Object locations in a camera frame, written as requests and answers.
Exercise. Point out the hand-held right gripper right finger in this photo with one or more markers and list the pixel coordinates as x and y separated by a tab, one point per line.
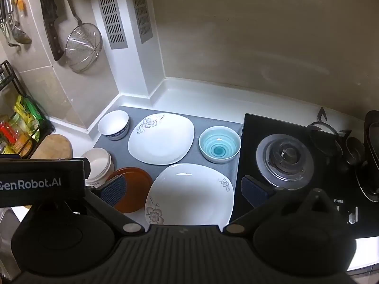
255	191

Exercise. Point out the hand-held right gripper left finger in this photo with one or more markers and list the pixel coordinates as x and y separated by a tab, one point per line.
114	190

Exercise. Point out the orange round plate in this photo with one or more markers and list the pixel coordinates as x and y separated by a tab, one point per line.
136	189

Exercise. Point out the white ribbed bowl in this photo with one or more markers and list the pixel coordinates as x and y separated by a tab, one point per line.
99	161

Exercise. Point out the teal striped bowl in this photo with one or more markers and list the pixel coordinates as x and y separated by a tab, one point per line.
219	144

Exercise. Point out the white square plate with flowers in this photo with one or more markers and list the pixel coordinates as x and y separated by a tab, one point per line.
189	193
161	139

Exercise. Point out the orange snack packet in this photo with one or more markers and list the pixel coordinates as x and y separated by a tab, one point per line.
22	146

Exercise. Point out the wooden cutting board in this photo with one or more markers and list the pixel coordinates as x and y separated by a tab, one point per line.
54	148

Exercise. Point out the round stove burner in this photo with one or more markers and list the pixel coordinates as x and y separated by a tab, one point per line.
284	161

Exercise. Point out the red snack packet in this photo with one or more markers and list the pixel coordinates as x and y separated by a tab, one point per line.
6	128

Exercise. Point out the green snack packet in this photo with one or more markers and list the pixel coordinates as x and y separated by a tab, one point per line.
35	115

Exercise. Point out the black gas stove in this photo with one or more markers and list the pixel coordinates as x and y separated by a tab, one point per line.
322	183

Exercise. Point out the yellow snack packet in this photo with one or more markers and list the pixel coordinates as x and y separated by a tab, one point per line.
21	109

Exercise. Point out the grey mat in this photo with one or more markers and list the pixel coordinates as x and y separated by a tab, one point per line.
207	119

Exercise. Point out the black pan support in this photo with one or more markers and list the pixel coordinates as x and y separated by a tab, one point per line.
328	130

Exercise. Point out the stove knob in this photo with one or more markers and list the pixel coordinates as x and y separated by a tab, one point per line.
352	215

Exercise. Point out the dark frying pan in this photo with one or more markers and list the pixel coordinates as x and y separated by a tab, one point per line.
371	159

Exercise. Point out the metal mesh skimmer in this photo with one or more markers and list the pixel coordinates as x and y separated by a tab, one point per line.
84	47

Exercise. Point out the metal ladle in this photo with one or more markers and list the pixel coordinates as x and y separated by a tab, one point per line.
22	32

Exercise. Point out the metal spoon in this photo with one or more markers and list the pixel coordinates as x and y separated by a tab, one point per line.
9	29

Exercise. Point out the grey vent grille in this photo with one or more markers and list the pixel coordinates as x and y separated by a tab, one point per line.
110	11

